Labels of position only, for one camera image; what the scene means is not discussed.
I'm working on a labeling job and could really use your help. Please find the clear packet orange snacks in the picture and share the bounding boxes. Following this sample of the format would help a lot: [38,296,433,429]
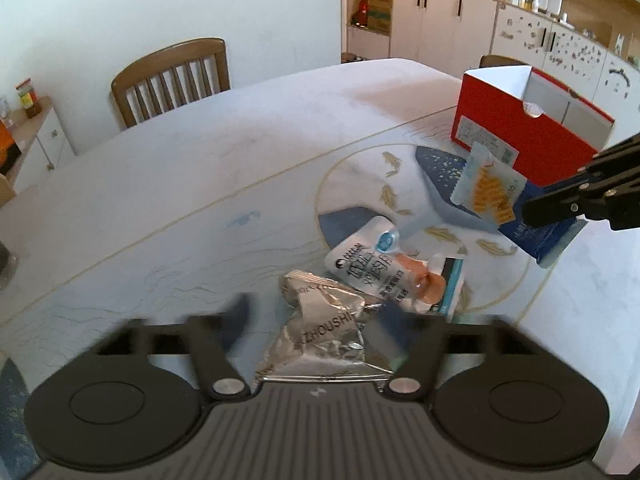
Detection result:
[450,143,527,226]

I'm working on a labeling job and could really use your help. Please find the white sausage snack pouch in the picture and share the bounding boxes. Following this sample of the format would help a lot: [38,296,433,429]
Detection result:
[324,216,464,320]

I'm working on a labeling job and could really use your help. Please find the silver foil bag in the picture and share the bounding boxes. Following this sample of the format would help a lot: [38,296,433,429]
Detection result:
[256,270,392,382]

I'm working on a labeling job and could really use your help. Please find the blue white carton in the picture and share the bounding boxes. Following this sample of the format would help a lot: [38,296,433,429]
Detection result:
[498,181,587,269]

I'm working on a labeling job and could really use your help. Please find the red cardboard box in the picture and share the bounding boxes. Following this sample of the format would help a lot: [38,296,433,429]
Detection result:
[451,65,615,188]

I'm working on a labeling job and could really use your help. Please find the wooden chair beside box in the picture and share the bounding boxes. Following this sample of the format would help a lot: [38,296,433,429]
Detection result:
[478,54,525,68]

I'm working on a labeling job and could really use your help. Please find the white side cabinet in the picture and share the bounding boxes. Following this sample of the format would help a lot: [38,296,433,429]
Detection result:
[6,96,76,195]

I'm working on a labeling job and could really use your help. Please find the wooden chair at far side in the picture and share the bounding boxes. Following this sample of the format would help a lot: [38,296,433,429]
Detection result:
[111,38,231,128]

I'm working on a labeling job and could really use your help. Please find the orange snack bag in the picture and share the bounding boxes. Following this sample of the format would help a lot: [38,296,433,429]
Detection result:
[0,122,22,176]

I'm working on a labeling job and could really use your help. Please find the red lidded sauce jar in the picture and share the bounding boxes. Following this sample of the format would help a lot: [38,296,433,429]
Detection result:
[15,78,42,118]

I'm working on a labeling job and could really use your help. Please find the wall cabinet shelving unit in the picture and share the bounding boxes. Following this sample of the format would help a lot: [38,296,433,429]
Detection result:
[342,0,639,142]

